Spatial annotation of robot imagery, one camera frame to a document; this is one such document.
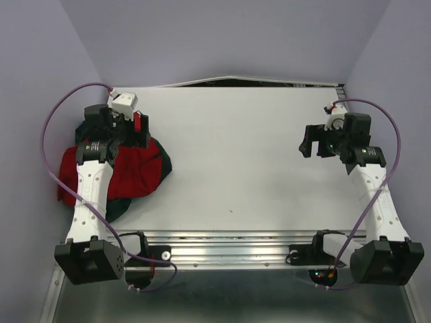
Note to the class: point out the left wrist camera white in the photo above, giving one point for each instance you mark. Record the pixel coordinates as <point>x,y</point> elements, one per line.
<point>124,102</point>

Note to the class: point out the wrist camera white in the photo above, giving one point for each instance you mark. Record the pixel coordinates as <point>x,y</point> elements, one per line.
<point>124,102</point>
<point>336,114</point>

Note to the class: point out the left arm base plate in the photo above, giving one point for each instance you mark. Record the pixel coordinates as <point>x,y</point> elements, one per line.
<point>162,253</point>

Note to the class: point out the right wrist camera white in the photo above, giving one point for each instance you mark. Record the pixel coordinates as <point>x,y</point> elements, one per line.
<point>336,114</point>

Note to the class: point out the red pleated skirt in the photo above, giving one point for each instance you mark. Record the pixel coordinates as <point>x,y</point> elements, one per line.
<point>134,168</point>

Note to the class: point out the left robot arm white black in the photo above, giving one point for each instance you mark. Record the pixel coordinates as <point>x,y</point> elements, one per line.
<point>87,256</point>

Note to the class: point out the green plaid skirt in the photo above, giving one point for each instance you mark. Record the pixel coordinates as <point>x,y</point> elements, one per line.
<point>166,165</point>

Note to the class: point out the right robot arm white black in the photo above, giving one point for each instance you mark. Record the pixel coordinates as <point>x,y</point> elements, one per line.
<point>388,257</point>

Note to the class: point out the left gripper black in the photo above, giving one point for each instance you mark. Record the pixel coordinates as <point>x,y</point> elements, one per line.
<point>139,138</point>

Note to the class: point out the aluminium frame rail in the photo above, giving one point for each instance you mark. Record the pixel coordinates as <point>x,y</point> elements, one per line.
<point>230,276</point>

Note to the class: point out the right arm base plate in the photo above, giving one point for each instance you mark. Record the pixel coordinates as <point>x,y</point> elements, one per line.
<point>306,255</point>

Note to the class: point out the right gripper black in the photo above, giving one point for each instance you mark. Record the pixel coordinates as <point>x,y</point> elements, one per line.
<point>316,132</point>

